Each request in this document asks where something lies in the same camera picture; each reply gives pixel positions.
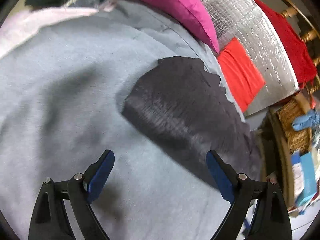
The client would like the dark quilted bomber jacket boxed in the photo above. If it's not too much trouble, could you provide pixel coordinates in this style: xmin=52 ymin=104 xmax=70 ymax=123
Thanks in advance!
xmin=122 ymin=56 xmax=261 ymax=186

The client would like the light blue cardboard box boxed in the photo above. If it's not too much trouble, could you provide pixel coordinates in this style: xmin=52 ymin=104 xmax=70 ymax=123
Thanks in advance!
xmin=291 ymin=150 xmax=317 ymax=207

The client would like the wooden side table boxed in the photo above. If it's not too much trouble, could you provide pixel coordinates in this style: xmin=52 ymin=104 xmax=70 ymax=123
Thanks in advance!
xmin=256 ymin=109 xmax=295 ymax=210

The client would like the wicker basket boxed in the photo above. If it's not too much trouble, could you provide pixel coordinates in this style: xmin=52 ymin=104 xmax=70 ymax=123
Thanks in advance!
xmin=276 ymin=93 xmax=312 ymax=154

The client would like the light blue cloth in basket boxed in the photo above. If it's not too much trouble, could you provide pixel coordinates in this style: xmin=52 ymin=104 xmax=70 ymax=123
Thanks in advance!
xmin=292 ymin=110 xmax=319 ymax=131

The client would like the grey fleece blanket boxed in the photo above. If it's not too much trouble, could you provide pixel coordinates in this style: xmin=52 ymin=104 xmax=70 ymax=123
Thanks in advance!
xmin=0 ymin=0 xmax=251 ymax=240

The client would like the red-orange pillow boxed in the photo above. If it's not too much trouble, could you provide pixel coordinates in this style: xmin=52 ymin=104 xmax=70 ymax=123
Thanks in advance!
xmin=217 ymin=37 xmax=265 ymax=112

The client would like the red blanket on railing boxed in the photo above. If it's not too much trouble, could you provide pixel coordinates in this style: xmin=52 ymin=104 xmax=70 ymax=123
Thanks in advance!
xmin=253 ymin=0 xmax=317 ymax=88

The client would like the silver foil insulation panel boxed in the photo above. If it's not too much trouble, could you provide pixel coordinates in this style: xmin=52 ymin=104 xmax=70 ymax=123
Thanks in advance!
xmin=201 ymin=0 xmax=299 ymax=116

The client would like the magenta pillow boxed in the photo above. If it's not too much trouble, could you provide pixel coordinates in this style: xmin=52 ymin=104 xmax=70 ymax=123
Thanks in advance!
xmin=141 ymin=0 xmax=220 ymax=53

